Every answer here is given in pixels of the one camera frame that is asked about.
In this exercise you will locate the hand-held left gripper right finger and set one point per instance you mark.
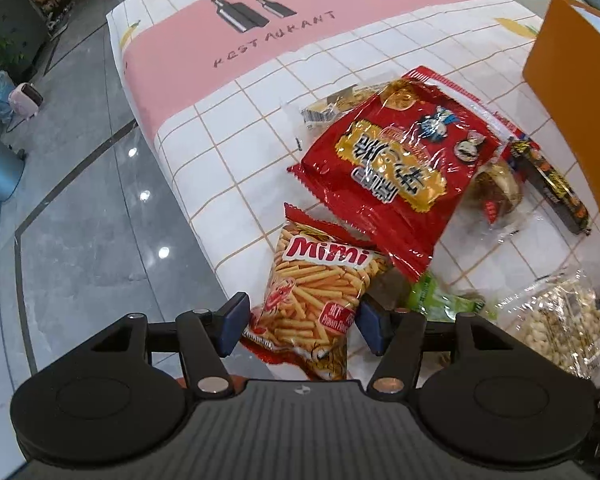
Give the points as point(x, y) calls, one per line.
point(372, 325)

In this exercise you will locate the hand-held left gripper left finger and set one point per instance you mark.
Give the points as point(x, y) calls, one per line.
point(232, 322)

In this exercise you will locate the orange shrimp stick snack bag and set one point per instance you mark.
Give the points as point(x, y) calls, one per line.
point(310, 290)

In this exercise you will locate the large red snack bag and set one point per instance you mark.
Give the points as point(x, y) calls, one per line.
point(395, 170)

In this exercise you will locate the clear brown pastry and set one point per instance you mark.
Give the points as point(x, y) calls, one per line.
point(495, 187)

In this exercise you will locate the orange cardboard box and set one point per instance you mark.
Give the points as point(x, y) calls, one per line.
point(570, 85)

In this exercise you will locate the green snack packet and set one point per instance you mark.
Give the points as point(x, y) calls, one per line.
point(430, 300)

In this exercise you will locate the black snack bar packet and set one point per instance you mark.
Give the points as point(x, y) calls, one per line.
point(550, 185)

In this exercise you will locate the clear wrapped yellow pastry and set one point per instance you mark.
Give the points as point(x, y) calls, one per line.
point(330, 107)

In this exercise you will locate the pink and white checked tablecloth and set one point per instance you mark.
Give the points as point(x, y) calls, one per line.
point(205, 60)

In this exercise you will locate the light blue seat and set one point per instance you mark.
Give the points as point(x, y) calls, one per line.
point(0, 165)

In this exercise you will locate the small pink appliance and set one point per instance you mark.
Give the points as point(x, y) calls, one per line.
point(25, 100)

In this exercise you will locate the dark cabinet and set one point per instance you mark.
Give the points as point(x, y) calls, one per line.
point(25, 35)

